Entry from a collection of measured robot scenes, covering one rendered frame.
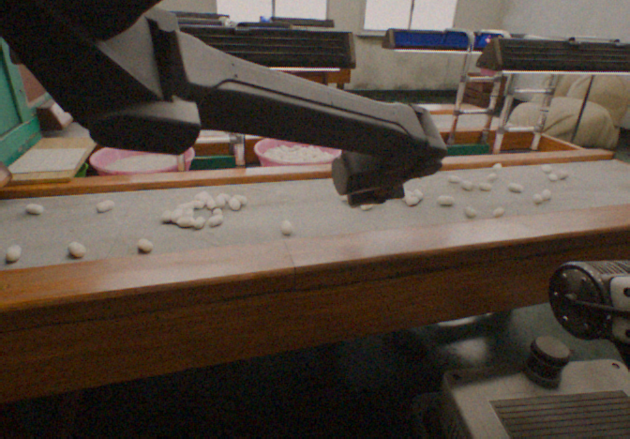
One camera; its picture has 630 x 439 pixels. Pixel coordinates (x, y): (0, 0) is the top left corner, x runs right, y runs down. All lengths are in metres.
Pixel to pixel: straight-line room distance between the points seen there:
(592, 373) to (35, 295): 1.06
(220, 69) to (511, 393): 0.83
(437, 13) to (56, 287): 6.60
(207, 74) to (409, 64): 6.49
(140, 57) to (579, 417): 0.93
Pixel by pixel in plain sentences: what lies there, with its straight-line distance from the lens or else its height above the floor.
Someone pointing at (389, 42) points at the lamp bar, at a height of 1.06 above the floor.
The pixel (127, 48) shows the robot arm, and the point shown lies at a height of 1.11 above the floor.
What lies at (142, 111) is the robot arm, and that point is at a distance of 0.28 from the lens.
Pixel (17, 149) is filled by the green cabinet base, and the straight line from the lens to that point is 1.26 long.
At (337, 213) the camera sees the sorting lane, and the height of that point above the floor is 0.74.
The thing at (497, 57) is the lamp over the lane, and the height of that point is 1.07.
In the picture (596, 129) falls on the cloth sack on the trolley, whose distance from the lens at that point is 3.94.
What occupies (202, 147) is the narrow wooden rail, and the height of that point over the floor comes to 0.74.
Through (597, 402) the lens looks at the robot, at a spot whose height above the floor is 0.48.
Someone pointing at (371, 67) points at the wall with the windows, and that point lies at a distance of 6.47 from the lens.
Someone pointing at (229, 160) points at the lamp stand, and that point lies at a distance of 1.30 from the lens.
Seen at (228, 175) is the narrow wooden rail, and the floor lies 0.76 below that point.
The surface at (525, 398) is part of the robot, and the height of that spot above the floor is 0.47.
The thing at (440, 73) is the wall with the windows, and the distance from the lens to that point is 7.09.
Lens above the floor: 1.14
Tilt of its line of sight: 26 degrees down
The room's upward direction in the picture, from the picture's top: 3 degrees clockwise
